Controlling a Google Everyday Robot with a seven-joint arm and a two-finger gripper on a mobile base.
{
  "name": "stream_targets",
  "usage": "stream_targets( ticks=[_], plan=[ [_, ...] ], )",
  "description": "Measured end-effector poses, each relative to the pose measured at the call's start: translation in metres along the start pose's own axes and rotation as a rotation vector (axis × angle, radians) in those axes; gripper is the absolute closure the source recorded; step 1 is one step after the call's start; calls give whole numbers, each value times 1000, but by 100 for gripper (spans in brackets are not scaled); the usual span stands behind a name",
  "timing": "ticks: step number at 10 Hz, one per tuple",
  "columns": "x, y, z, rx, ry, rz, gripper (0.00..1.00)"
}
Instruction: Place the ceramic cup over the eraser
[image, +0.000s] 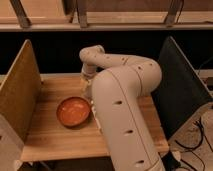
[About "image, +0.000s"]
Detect left wooden side panel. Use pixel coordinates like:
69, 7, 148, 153
0, 40, 41, 141

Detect black floor cables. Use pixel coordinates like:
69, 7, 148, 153
174, 117, 213, 171

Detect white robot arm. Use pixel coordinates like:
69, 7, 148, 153
79, 45, 165, 171

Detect orange bowl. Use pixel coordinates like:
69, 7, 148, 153
56, 97, 91, 127

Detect right dark side panel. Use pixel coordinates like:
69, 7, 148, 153
152, 36, 213, 141

